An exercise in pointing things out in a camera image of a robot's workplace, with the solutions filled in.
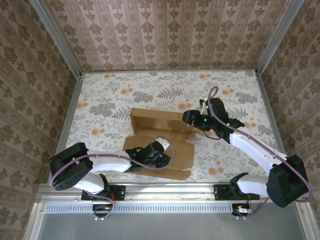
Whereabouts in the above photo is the brown cardboard paper box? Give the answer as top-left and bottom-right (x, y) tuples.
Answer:
(122, 107), (197, 181)

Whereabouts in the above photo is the grey metal base panel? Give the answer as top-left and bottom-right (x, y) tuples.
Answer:
(24, 202), (311, 240)

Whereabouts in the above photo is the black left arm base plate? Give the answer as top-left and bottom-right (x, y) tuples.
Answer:
(81, 184), (126, 202)

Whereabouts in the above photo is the aluminium table side rail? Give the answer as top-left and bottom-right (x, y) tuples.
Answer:
(48, 72), (85, 185)
(254, 71), (296, 182)

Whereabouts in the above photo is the white slotted cable duct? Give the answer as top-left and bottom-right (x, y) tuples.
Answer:
(44, 203), (251, 214)

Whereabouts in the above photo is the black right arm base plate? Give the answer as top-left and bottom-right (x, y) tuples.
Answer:
(213, 184), (261, 202)

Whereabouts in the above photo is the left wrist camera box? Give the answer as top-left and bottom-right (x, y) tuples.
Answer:
(155, 138), (171, 150)

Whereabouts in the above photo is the aluminium frame post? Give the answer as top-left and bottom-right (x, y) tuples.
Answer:
(255, 0), (305, 74)
(29, 0), (83, 77)

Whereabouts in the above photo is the aluminium mounting rail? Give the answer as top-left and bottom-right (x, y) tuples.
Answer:
(37, 182), (308, 204)

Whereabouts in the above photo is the floral printed tablecloth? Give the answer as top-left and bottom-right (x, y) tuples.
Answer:
(56, 71), (288, 183)

